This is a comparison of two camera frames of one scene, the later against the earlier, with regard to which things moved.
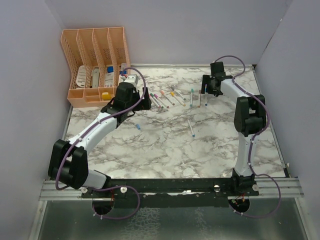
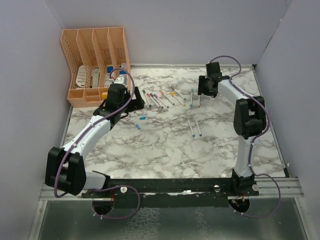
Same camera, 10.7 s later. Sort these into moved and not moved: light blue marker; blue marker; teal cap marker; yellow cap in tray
Moved: blue marker
Not moved: teal cap marker; light blue marker; yellow cap in tray
